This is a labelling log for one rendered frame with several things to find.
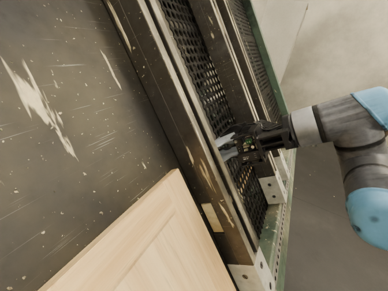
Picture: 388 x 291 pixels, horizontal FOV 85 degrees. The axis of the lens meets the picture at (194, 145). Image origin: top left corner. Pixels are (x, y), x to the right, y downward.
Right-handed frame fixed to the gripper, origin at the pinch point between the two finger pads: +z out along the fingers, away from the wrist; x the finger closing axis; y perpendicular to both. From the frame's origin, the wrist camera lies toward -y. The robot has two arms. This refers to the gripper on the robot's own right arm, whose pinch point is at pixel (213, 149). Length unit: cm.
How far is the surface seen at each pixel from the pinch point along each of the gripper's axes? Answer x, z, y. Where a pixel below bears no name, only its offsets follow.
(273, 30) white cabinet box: -61, 8, -350
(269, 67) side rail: -12, 0, -130
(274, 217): 38.0, -1.3, -20.1
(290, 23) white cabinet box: -58, -17, -351
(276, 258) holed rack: 40.1, -3.3, -3.7
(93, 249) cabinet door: -2.7, 0.4, 36.6
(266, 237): 38.0, 0.2, -10.1
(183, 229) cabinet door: 7.1, 0.6, 21.9
